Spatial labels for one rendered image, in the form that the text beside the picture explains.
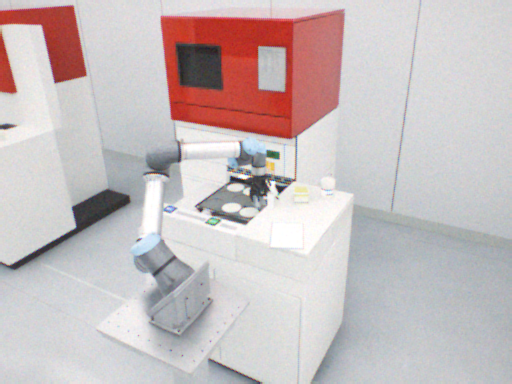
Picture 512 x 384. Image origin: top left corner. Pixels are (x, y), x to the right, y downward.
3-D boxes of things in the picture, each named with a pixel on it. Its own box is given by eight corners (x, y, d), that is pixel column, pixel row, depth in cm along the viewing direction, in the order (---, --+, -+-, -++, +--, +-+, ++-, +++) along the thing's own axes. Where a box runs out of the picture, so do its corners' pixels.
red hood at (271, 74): (234, 93, 318) (231, 7, 291) (339, 105, 281) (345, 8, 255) (170, 120, 259) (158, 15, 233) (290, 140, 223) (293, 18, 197)
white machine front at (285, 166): (183, 175, 283) (177, 117, 266) (295, 202, 247) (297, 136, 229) (180, 177, 281) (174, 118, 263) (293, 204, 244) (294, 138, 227)
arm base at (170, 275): (172, 291, 154) (154, 271, 154) (159, 301, 166) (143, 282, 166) (200, 266, 164) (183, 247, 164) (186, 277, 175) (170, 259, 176)
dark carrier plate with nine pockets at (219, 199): (232, 182, 256) (232, 181, 255) (283, 193, 240) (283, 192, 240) (198, 206, 229) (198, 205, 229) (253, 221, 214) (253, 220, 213)
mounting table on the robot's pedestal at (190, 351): (194, 400, 146) (190, 373, 141) (101, 353, 166) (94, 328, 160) (256, 317, 182) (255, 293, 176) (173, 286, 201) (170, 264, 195)
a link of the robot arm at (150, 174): (134, 269, 167) (146, 142, 184) (131, 273, 180) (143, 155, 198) (165, 270, 170) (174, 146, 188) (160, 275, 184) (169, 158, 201)
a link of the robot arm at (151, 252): (152, 273, 157) (129, 245, 157) (149, 277, 169) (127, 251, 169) (177, 252, 162) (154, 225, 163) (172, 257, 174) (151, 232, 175)
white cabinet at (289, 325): (213, 285, 309) (205, 183, 273) (341, 332, 266) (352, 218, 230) (154, 344, 259) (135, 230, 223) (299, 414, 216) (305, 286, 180)
